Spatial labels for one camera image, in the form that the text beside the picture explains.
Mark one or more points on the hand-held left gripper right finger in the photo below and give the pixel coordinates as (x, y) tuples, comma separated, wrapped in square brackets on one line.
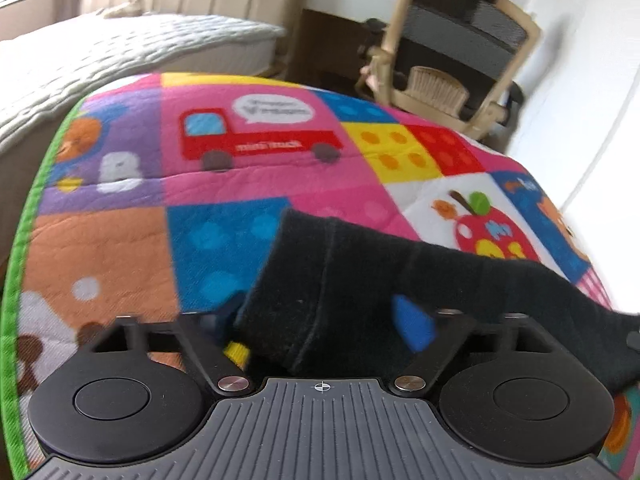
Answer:
[(412, 322)]

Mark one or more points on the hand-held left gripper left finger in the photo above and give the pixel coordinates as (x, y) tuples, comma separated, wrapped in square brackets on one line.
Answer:
[(210, 347)]

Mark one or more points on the black garment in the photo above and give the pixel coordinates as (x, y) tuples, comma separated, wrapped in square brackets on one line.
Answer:
[(350, 285)]

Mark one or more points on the colourful printed blanket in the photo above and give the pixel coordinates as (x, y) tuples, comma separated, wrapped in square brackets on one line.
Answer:
[(125, 245)]

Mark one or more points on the beige mesh office chair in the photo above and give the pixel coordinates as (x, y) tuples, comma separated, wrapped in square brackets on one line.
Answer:
[(450, 25)]

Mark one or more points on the bed with white quilted cover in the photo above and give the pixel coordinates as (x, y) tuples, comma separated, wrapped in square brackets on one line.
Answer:
[(100, 55)]

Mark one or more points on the small white cloth item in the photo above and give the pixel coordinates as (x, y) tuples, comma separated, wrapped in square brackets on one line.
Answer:
[(125, 10)]

